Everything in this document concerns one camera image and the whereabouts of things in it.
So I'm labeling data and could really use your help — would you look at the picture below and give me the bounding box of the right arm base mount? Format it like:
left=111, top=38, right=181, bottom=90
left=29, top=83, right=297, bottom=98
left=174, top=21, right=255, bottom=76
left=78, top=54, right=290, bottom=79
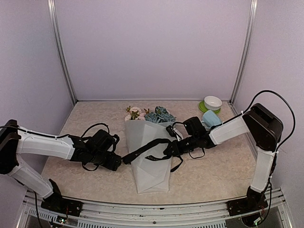
left=227, top=187, right=268, bottom=216

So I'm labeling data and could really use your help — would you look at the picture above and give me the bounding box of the aluminium corner post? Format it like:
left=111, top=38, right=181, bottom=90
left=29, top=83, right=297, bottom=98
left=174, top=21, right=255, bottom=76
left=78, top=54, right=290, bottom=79
left=47, top=0, right=78, bottom=106
left=229, top=0, right=258, bottom=105

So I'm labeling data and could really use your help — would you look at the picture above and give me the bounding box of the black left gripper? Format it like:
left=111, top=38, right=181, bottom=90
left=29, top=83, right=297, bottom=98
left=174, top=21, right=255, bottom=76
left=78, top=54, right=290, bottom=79
left=90, top=152, right=121, bottom=171

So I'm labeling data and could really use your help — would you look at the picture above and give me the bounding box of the aluminium front rail frame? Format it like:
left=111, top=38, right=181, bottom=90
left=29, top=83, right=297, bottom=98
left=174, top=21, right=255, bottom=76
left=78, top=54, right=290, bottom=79
left=13, top=188, right=295, bottom=228

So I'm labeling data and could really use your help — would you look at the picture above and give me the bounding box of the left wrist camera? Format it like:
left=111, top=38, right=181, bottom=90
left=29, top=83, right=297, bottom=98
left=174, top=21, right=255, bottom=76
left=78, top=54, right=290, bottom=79
left=112, top=134, right=120, bottom=152

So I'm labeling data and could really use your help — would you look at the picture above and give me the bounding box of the left aluminium corner post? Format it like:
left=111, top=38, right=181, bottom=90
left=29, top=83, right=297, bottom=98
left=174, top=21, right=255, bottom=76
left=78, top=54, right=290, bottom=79
left=47, top=0, right=78, bottom=106

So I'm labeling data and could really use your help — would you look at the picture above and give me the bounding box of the white ceramic bowl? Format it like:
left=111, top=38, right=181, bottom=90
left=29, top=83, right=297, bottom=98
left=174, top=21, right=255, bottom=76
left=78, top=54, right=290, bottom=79
left=204, top=95, right=222, bottom=111

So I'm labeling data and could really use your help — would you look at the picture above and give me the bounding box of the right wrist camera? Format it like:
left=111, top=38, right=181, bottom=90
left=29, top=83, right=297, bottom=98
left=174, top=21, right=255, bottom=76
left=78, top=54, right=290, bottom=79
left=166, top=125, right=183, bottom=141

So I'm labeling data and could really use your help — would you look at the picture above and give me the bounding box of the green round saucer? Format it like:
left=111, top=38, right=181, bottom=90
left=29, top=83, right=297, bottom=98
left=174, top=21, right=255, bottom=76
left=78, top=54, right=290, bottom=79
left=199, top=101, right=221, bottom=114

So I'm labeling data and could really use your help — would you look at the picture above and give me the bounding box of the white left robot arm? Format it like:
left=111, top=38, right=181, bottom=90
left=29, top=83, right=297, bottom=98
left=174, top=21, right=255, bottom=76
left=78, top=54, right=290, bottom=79
left=0, top=120, right=121, bottom=211

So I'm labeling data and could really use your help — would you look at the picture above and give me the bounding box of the pink fake rose stem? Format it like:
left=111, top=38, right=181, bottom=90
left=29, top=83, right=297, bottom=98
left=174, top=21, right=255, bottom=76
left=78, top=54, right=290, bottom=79
left=124, top=106, right=145, bottom=121
left=140, top=108, right=150, bottom=120

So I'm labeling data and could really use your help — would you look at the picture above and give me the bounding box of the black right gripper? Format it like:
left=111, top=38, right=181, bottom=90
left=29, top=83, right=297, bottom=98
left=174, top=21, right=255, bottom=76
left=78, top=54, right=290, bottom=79
left=163, top=134, right=199, bottom=156

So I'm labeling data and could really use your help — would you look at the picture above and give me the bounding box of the right aluminium corner post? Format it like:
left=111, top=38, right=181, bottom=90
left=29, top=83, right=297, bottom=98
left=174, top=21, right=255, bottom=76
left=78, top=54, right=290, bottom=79
left=229, top=0, right=258, bottom=105

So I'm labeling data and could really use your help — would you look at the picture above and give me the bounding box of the blue fake hydrangea stem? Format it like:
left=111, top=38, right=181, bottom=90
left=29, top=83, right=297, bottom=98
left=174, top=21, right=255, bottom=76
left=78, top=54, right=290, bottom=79
left=145, top=106, right=176, bottom=124

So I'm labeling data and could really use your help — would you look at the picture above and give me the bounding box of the black strap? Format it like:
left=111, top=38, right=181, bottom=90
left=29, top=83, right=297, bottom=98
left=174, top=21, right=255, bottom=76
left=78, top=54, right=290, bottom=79
left=121, top=138, right=184, bottom=173

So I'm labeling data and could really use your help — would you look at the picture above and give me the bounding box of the light blue ceramic mug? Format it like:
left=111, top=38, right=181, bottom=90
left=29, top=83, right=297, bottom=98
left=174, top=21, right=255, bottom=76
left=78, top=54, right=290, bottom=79
left=201, top=110, right=222, bottom=129

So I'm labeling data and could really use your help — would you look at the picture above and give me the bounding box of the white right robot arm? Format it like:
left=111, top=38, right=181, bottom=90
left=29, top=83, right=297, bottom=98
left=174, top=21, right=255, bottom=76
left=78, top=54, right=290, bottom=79
left=163, top=103, right=292, bottom=211

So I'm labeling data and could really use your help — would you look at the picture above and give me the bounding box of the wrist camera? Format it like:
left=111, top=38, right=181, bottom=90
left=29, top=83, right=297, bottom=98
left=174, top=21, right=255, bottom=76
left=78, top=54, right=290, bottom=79
left=112, top=134, right=120, bottom=152
left=166, top=125, right=183, bottom=141

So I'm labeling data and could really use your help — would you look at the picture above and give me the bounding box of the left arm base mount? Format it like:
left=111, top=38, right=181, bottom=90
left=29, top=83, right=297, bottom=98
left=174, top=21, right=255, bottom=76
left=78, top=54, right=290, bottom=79
left=41, top=179, right=83, bottom=217

